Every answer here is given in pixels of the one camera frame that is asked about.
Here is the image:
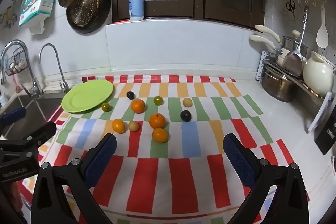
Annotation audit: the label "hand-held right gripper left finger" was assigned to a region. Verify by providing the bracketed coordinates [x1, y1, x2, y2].
[31, 133, 117, 224]

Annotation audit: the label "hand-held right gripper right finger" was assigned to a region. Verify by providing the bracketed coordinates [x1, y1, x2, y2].
[223, 133, 310, 224]

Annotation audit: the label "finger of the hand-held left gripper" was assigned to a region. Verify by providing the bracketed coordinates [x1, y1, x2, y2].
[25, 122, 57, 147]
[0, 107, 27, 132]

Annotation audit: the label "green plate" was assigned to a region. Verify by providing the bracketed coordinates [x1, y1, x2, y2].
[61, 80, 114, 114]

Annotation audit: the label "orange with stem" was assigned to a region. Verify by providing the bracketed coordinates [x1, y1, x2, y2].
[149, 113, 167, 129]

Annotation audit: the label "person's left forearm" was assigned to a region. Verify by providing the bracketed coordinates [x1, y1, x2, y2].
[0, 181, 24, 218]

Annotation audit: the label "steel sink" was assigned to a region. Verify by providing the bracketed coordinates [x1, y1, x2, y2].
[0, 94, 64, 141]

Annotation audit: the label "steel spring kitchen faucet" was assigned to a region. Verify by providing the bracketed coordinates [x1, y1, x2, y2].
[0, 40, 44, 98]

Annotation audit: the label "thin gooseneck steel faucet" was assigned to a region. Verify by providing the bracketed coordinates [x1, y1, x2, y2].
[39, 43, 71, 93]

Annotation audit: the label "colourful striped cloth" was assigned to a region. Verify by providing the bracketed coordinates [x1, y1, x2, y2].
[22, 74, 310, 224]

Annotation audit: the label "steel cooking pot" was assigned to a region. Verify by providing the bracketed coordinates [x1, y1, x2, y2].
[262, 70, 298, 103]

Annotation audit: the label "black cleaver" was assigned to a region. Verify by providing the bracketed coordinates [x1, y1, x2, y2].
[314, 116, 336, 156]

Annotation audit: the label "dish rack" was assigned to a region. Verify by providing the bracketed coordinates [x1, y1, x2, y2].
[256, 50, 336, 133]

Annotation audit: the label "steel spatula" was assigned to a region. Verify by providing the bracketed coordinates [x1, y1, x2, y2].
[282, 5, 309, 77]

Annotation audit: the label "teal paper towel box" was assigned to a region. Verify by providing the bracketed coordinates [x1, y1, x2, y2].
[18, 0, 59, 28]

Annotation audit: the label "cream ceramic pot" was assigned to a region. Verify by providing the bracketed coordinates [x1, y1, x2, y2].
[303, 50, 336, 96]

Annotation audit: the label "perforated metal colander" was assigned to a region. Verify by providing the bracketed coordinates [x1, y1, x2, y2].
[67, 0, 101, 28]

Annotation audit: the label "steel lidded pot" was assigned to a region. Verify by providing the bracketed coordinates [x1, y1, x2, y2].
[281, 30, 308, 57]

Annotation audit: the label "white rice paddle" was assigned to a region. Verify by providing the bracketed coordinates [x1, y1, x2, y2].
[316, 5, 329, 48]

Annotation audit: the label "white pump soap bottle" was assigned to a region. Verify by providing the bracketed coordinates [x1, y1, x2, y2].
[129, 0, 145, 21]

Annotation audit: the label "black scissors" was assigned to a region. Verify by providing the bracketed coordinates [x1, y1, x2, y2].
[286, 0, 297, 21]

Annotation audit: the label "black wire basket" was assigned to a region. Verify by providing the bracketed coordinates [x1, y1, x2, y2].
[5, 47, 28, 76]

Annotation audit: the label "cream pan handle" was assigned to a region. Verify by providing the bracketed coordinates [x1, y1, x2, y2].
[249, 35, 277, 53]
[255, 25, 281, 43]

